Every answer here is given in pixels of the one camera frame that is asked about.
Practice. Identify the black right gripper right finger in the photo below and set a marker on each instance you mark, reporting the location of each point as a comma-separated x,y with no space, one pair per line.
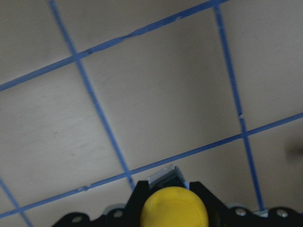
220,215

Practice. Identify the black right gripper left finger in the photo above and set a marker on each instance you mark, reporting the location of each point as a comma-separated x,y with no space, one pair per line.
127,216

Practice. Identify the yellow push button switch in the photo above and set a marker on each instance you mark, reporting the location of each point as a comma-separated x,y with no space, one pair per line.
171,203

